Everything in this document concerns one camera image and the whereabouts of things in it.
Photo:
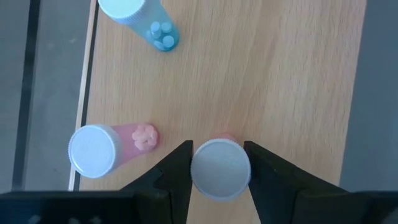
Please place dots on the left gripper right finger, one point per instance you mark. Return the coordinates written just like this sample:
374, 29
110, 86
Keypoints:
273, 180

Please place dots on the wooden shelf black metal frame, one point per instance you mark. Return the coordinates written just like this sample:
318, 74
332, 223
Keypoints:
248, 77

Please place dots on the pink pill bottle white cap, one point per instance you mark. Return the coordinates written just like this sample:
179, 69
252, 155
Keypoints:
93, 151
220, 169

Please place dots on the teal pill bottle white cap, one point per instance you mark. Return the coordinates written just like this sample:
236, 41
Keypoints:
146, 25

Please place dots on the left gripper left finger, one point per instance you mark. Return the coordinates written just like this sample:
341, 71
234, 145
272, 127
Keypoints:
174, 174

